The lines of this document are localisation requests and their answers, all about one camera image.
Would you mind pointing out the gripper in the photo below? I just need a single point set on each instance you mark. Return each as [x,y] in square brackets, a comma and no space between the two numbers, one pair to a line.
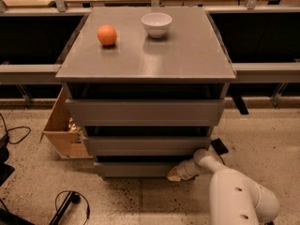
[187,171]

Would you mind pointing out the grey bottom drawer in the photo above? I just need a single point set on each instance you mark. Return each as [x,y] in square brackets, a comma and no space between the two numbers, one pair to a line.
[136,166]

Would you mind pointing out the grey drawer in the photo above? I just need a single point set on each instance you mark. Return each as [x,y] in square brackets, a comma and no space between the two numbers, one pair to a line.
[146,112]
[145,141]
[136,166]

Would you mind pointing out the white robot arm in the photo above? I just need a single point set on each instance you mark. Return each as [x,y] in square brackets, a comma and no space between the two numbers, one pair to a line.
[234,199]

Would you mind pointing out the grey middle drawer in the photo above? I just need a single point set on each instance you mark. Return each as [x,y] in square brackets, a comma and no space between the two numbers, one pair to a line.
[145,141]

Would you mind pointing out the grey drawer cabinet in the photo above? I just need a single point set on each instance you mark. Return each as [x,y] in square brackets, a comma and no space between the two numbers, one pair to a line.
[187,63]

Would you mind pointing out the grey top drawer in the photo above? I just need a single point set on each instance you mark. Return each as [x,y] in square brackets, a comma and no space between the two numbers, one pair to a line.
[146,112]

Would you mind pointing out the black power adapter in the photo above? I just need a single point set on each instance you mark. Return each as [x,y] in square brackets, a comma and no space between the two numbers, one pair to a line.
[219,147]

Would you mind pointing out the cardboard box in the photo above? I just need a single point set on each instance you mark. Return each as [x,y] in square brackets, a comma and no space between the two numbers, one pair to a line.
[67,140]

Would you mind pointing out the white ceramic bowl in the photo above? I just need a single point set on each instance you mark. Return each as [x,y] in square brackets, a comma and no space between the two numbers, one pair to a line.
[156,24]

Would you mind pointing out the orange fruit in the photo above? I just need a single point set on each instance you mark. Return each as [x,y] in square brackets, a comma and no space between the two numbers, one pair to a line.
[106,35]

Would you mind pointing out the black equipment at left edge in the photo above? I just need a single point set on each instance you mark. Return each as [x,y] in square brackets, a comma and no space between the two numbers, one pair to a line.
[5,170]

